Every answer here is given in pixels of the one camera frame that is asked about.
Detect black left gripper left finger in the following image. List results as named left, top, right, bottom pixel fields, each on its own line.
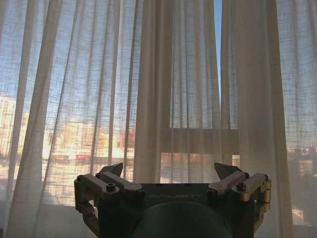
left=73, top=162, right=146, bottom=229

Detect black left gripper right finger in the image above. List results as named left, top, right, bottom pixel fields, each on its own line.
left=207, top=162, right=272, bottom=230

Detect sheer white curtain panel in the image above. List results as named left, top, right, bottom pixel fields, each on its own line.
left=0, top=0, right=222, bottom=238
left=219, top=0, right=317, bottom=238

